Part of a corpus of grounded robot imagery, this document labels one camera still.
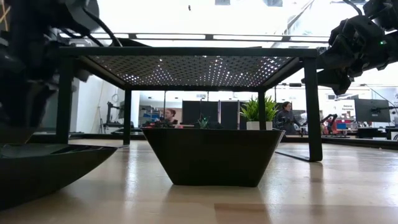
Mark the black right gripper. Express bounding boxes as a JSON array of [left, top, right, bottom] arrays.
[[301, 15, 389, 96]]

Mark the large black wavy square plate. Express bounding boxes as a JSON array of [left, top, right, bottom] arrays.
[[141, 128, 285, 188]]

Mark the person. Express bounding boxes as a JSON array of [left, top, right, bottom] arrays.
[[161, 108, 184, 129], [274, 101, 302, 136]]

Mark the black computer monitor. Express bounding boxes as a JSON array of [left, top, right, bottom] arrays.
[[354, 98, 392, 123]]

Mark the green plant in white pot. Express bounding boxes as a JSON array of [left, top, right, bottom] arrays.
[[239, 95, 280, 131]]

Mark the black partition panel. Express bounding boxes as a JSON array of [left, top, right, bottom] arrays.
[[220, 100, 248, 130], [182, 100, 220, 130]]

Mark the black rounded plate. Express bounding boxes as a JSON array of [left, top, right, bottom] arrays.
[[0, 142, 118, 211]]

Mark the black perforated metal riser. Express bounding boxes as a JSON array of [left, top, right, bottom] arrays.
[[57, 46, 324, 162]]

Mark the small green plant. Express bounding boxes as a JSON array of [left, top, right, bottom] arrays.
[[197, 116, 211, 130]]

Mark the white sign board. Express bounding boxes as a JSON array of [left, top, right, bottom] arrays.
[[340, 99, 356, 125]]

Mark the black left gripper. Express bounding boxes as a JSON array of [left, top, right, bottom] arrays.
[[0, 34, 60, 146]]

